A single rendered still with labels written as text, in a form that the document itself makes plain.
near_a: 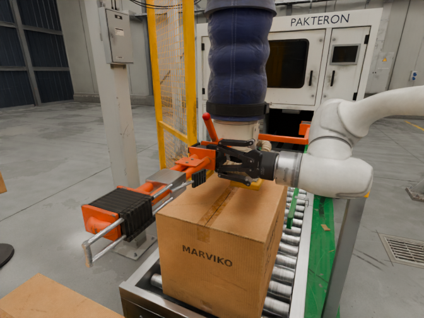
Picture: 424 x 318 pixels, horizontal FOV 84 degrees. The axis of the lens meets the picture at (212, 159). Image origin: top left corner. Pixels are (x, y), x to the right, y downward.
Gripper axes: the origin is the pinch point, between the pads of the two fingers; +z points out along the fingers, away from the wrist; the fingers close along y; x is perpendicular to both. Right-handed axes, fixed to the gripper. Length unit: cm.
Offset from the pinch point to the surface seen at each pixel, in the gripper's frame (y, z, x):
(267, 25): -36.9, -10.0, 24.0
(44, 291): 65, 67, -20
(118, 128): 14, 97, 62
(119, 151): 32, 99, 62
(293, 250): 64, -27, 49
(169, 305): 58, 12, -8
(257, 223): 24.1, -15.3, 7.6
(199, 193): 24.3, 11.8, 18.5
